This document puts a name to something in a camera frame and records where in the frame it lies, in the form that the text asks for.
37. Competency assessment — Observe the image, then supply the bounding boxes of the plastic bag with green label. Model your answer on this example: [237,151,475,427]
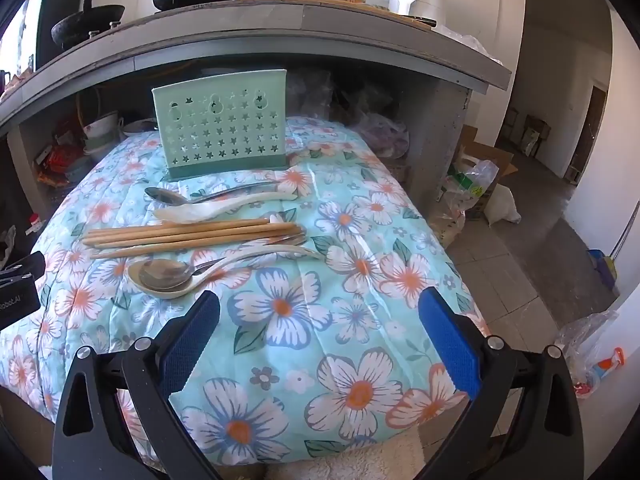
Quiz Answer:
[440,160,501,211]

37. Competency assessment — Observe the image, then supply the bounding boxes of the white ceramic spoon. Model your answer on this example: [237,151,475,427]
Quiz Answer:
[127,249,326,300]
[152,191,299,224]

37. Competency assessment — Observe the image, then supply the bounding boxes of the large clear plastic bag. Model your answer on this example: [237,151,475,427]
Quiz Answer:
[555,310,627,399]

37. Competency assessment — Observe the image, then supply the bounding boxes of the blue plastic container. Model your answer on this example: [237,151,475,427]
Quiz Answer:
[587,249,619,289]

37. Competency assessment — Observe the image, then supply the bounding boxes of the brown wooden door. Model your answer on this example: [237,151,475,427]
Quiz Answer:
[565,80,609,186]

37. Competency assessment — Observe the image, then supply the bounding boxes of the green star-perforated utensil holder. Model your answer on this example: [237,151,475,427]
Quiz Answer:
[151,69,292,182]

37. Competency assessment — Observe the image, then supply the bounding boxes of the stacked ceramic bowls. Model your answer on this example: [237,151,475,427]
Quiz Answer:
[82,112,123,154]

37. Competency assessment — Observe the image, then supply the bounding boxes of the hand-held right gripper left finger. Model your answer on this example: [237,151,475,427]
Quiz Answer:
[50,290,223,480]

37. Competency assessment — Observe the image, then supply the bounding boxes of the floral quilted blanket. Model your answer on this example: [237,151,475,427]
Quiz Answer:
[0,115,493,468]

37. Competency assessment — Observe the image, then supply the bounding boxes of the white sack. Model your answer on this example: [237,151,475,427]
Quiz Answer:
[482,185,522,224]

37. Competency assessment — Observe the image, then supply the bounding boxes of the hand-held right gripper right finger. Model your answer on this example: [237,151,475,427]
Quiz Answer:
[417,287,586,480]

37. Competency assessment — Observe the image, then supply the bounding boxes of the orange spray bottle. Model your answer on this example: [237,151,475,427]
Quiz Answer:
[575,347,627,397]

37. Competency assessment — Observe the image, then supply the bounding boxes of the cardboard box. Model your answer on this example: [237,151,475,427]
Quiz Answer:
[452,125,519,221]

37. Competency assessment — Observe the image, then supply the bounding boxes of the crumpled clear plastic bag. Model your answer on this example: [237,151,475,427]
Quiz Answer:
[350,112,412,161]

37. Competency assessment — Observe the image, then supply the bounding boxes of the black wok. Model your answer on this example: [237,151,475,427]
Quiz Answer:
[50,0,126,52]

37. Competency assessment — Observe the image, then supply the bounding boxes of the white fluffy cloth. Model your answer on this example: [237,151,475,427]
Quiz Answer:
[265,435,426,480]

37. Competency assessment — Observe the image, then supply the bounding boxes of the red plastic bag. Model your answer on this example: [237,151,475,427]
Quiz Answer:
[35,145,76,187]

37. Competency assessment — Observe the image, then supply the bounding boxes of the metal spoon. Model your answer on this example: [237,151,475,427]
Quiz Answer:
[145,181,281,207]
[141,232,308,282]

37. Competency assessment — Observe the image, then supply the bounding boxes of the grey kitchen counter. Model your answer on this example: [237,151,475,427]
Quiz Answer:
[0,2,513,133]

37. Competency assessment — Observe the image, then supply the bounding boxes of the pile of wooden chopsticks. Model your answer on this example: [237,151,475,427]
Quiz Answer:
[82,217,307,261]

